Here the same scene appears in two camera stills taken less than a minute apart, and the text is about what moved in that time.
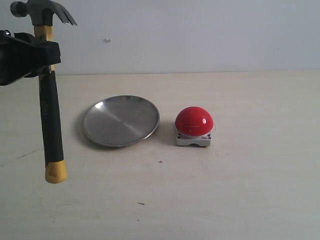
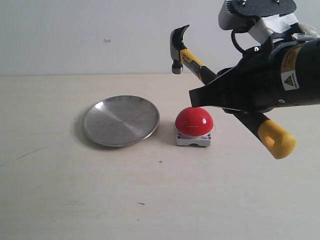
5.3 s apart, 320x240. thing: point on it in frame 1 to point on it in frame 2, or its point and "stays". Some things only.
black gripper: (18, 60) to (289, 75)
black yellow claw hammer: (40, 11) to (278, 139)
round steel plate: (118, 120) stays
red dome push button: (194, 125) stays
